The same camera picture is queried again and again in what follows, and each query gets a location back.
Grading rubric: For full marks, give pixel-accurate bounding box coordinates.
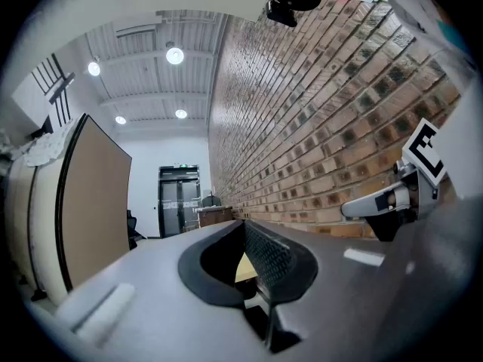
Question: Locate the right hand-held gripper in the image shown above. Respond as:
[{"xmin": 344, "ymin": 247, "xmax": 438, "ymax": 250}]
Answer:
[{"xmin": 340, "ymin": 117, "xmax": 448, "ymax": 242}]

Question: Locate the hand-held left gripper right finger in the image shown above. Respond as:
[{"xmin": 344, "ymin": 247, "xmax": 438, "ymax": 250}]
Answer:
[{"xmin": 244, "ymin": 196, "xmax": 479, "ymax": 354}]

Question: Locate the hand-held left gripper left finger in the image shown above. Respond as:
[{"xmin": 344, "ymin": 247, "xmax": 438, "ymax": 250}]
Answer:
[{"xmin": 56, "ymin": 219, "xmax": 265, "ymax": 354}]

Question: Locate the person's right forearm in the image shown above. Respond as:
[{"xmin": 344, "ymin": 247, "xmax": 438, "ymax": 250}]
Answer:
[{"xmin": 437, "ymin": 173, "xmax": 460, "ymax": 205}]

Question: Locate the black office chair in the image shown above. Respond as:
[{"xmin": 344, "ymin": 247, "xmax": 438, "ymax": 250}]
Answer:
[{"xmin": 125, "ymin": 209, "xmax": 147, "ymax": 251}]

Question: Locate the dark double door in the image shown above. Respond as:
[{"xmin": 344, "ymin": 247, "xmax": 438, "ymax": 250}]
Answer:
[{"xmin": 158, "ymin": 165, "xmax": 202, "ymax": 239}]

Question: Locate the large brown partition board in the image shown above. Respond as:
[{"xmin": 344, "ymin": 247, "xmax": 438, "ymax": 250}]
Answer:
[{"xmin": 54, "ymin": 112, "xmax": 134, "ymax": 294}]

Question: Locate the beige partition panel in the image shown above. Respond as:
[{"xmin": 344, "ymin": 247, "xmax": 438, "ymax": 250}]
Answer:
[{"xmin": 5, "ymin": 133, "xmax": 76, "ymax": 305}]

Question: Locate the white crumpled cloth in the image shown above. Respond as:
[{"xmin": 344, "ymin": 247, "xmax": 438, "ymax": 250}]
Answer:
[{"xmin": 0, "ymin": 124, "xmax": 79, "ymax": 168}]

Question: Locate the black metal railing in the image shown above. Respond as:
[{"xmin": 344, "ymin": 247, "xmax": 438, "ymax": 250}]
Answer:
[{"xmin": 31, "ymin": 52, "xmax": 76, "ymax": 128}]

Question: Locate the black head-mounted camera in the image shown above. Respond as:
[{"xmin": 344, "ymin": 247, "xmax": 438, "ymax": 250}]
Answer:
[{"xmin": 265, "ymin": 0, "xmax": 324, "ymax": 28}]

